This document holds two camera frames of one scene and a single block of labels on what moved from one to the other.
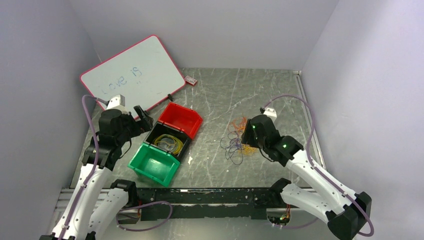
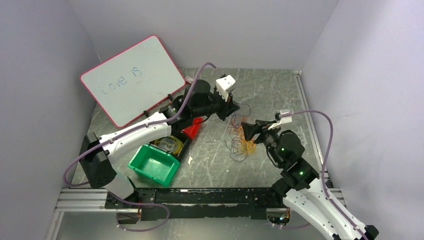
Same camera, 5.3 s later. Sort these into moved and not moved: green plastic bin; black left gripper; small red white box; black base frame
Moved: black left gripper
Not moved: green plastic bin; black base frame; small red white box
